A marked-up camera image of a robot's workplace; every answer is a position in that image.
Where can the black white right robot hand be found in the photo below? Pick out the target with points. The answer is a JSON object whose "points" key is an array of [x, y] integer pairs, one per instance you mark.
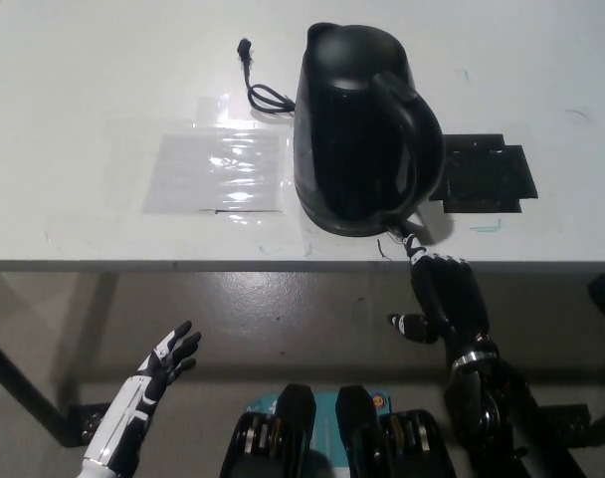
{"points": [[447, 299]]}

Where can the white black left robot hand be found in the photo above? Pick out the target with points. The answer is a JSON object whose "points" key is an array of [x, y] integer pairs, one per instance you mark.
{"points": [[138, 398]]}

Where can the black electric kettle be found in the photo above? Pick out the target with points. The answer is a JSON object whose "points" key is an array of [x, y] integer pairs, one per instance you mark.
{"points": [[352, 149]]}

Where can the black robot body teal tops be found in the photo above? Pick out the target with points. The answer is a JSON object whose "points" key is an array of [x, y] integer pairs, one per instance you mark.
{"points": [[292, 413]]}

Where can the large transparent plastic sheet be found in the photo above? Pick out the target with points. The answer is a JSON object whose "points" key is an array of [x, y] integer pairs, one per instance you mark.
{"points": [[213, 174]]}

